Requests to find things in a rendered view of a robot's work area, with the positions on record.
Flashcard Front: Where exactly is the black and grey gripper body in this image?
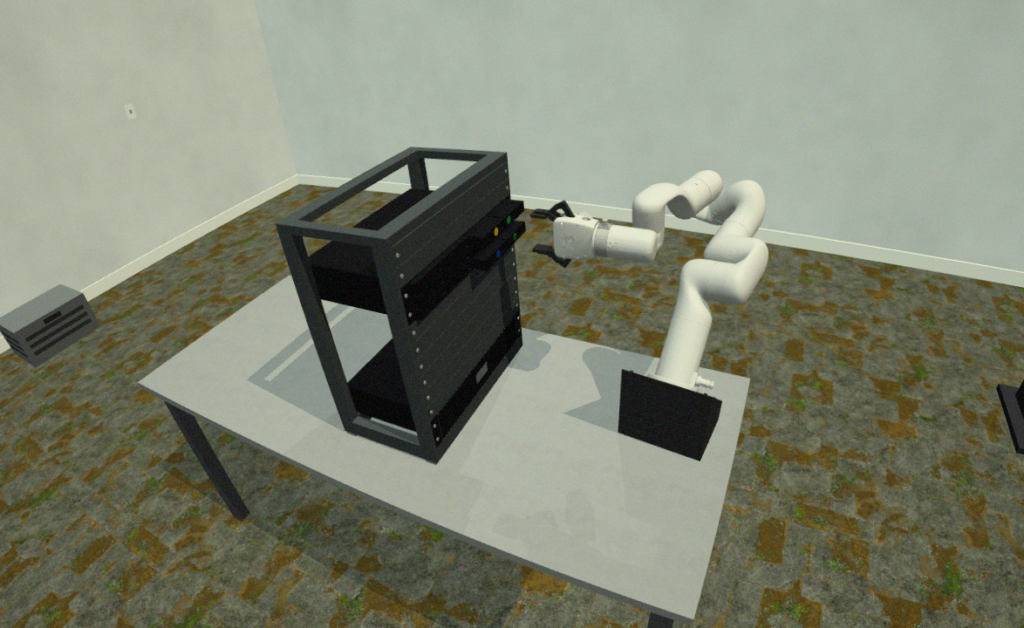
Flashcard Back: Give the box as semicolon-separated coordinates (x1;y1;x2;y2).
553;213;600;260

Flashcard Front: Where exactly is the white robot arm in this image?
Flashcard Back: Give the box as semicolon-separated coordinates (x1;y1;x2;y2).
594;170;768;392

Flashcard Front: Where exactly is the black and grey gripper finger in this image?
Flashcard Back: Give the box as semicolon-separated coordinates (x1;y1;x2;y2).
530;201;575;222
532;244;571;268

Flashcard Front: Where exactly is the black server rack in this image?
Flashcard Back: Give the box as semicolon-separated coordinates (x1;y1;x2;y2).
276;146;526;465

